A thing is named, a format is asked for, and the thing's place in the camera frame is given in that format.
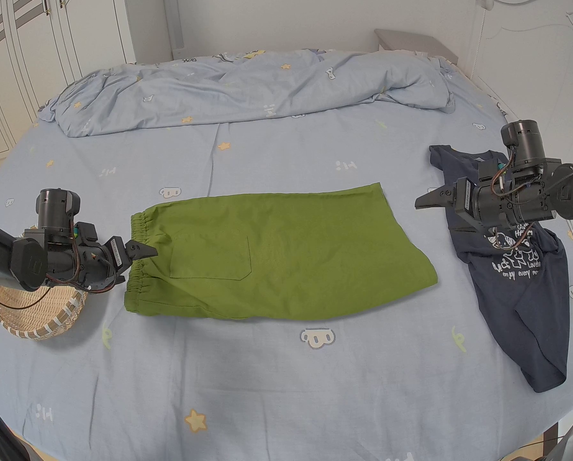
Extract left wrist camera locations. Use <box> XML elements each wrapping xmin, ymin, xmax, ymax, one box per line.
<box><xmin>74</xmin><ymin>222</ymin><xmax>100</xmax><ymax>247</ymax></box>

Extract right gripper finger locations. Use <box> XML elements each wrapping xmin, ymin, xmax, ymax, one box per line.
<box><xmin>447</xmin><ymin>209</ymin><xmax>490</xmax><ymax>235</ymax></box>
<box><xmin>414</xmin><ymin>184</ymin><xmax>460</xmax><ymax>210</ymax></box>

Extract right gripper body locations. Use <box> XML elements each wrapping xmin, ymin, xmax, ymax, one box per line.
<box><xmin>454</xmin><ymin>176</ymin><xmax>514</xmax><ymax>228</ymax></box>

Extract white wardrobe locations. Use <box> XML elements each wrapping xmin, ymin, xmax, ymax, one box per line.
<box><xmin>0</xmin><ymin>0</ymin><xmax>138</xmax><ymax>160</ymax></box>

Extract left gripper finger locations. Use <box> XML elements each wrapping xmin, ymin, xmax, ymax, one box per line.
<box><xmin>124</xmin><ymin>239</ymin><xmax>159</xmax><ymax>262</ymax></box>

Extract black cable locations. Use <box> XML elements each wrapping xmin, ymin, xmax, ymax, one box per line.
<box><xmin>0</xmin><ymin>280</ymin><xmax>53</xmax><ymax>311</ymax></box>

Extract round woven basket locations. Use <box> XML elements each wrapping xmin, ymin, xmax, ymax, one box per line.
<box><xmin>0</xmin><ymin>279</ymin><xmax>86</xmax><ymax>343</ymax></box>

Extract green shorts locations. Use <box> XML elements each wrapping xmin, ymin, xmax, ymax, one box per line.
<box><xmin>123</xmin><ymin>182</ymin><xmax>439</xmax><ymax>321</ymax></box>

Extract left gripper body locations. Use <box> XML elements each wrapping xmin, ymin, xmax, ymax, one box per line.
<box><xmin>73</xmin><ymin>235</ymin><xmax>129</xmax><ymax>293</ymax></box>

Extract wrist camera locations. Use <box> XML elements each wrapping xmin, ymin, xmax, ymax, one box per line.
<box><xmin>478</xmin><ymin>158</ymin><xmax>502</xmax><ymax>184</ymax></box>
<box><xmin>74</xmin><ymin>222</ymin><xmax>100</xmax><ymax>247</ymax></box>

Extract grey bedside table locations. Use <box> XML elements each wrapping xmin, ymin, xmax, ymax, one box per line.
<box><xmin>374</xmin><ymin>28</ymin><xmax>459</xmax><ymax>66</ymax></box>

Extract dark blue printed T-shirt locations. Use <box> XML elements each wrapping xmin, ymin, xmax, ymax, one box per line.
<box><xmin>429</xmin><ymin>144</ymin><xmax>570</xmax><ymax>394</ymax></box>

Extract bed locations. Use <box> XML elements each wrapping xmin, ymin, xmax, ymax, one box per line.
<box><xmin>0</xmin><ymin>0</ymin><xmax>573</xmax><ymax>461</ymax></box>

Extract pale blue quilt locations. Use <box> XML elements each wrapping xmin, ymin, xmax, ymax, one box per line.
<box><xmin>38</xmin><ymin>48</ymin><xmax>458</xmax><ymax>138</ymax></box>

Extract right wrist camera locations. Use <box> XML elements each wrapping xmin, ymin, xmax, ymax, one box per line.
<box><xmin>478</xmin><ymin>158</ymin><xmax>502</xmax><ymax>184</ymax></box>

